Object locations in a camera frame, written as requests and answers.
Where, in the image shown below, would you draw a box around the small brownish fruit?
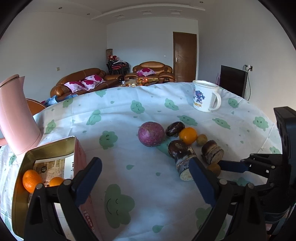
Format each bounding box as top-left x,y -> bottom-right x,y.
207,163 -> 221,177

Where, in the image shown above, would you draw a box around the large orange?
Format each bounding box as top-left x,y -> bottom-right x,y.
22,170 -> 43,194

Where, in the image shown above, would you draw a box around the small yellow-green fruit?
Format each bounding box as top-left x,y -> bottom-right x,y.
196,134 -> 208,147

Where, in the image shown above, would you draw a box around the small orange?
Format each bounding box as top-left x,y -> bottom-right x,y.
179,127 -> 198,146

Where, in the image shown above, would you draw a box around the dark passion fruit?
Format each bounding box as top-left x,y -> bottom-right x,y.
165,121 -> 185,137

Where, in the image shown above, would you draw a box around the purple round fruit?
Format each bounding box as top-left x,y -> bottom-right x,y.
138,121 -> 165,147

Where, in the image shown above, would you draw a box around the gold tin box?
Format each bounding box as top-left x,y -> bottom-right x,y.
11,136 -> 102,240

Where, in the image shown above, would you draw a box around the white cloud print tablecloth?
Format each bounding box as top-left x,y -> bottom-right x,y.
0,82 -> 284,241

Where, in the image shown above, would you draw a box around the black television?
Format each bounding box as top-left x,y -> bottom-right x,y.
219,65 -> 247,98

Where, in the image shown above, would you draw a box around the pink electric kettle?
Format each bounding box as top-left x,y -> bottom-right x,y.
1,74 -> 42,155

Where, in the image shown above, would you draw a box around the white mug blue print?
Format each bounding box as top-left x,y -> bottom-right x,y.
193,80 -> 222,113

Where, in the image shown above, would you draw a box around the brown chair near kettle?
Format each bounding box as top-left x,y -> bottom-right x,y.
26,98 -> 46,115

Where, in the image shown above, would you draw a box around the brown leather armchair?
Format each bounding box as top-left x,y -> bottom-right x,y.
124,61 -> 175,83

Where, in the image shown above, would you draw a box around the brown leather sofa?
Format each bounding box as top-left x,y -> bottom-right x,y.
50,68 -> 123,99

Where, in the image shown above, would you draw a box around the coffee table with items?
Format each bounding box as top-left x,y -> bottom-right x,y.
118,78 -> 159,87

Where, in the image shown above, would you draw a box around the armchair floral cushion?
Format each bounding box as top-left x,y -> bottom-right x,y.
137,68 -> 156,77

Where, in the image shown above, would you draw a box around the brown wooden door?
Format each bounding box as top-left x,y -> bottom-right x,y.
173,32 -> 197,82

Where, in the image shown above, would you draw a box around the pink floral cushion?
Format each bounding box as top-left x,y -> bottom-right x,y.
64,74 -> 105,93

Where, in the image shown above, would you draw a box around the stacked chairs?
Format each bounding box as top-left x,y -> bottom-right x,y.
106,49 -> 130,76

